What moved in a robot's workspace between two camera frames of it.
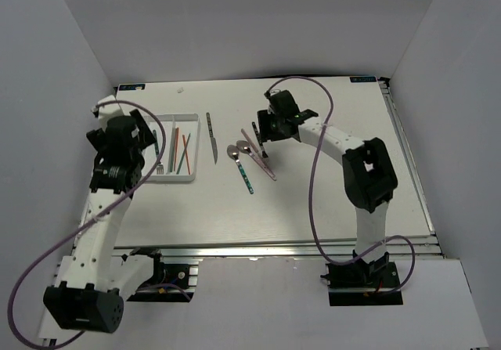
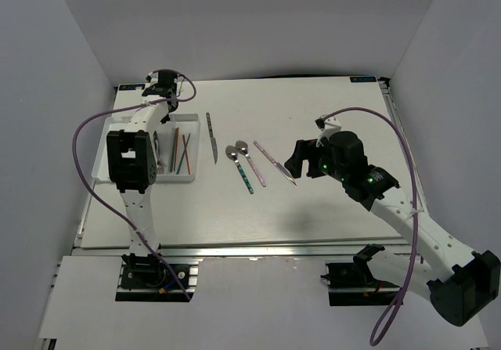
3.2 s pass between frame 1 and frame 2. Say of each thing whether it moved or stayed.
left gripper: moved
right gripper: moved
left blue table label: stayed
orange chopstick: stayed
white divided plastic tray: stayed
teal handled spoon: stayed
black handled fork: moved
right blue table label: stayed
